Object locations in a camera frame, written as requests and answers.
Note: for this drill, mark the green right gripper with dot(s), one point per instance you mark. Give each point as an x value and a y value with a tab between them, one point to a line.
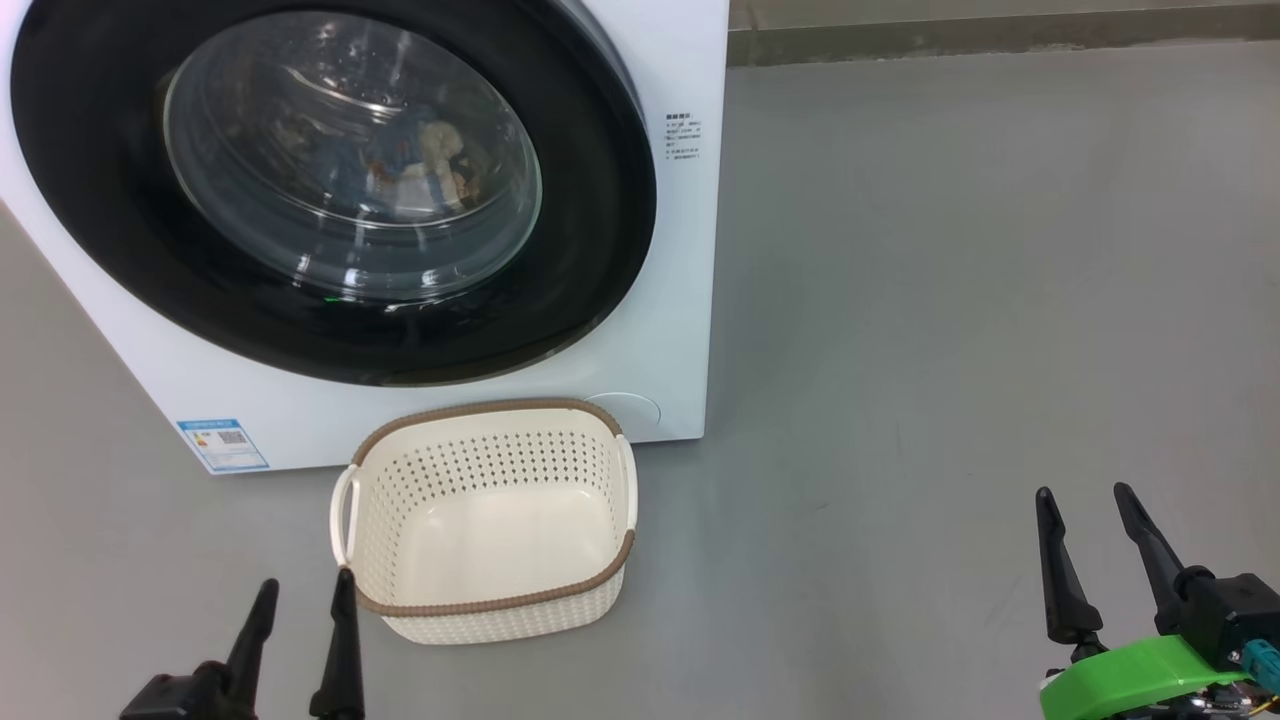
1130	680

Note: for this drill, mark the blue patterned garment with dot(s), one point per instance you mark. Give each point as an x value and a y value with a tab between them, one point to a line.
400	150

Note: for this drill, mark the cream perforated laundry basket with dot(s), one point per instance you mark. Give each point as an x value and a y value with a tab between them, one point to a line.
500	470

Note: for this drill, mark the blue energy label sticker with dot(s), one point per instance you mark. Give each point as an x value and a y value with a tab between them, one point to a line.
224	446

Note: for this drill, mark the small printed text label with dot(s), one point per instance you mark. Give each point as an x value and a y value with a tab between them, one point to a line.
683	136

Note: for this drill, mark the cream and orange garment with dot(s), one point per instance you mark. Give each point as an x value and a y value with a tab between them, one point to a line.
440	145

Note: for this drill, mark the round white filter cover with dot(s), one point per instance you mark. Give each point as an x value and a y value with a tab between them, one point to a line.
635	412

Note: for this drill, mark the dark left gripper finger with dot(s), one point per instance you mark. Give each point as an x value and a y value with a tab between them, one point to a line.
255	640
342	660

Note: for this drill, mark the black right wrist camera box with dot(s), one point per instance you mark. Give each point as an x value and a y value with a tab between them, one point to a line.
1235	610

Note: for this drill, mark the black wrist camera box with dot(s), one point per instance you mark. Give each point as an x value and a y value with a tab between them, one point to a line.
1235	610
175	695

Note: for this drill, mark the teal right camera connector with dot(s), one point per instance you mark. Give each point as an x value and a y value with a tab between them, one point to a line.
1262	665

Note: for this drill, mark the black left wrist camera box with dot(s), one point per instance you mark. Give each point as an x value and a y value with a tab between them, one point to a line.
175	695

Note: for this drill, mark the black glass washing machine door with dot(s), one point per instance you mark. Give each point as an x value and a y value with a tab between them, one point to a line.
590	250

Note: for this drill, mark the white front-load washing machine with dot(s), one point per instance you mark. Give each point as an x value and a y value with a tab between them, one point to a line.
680	300

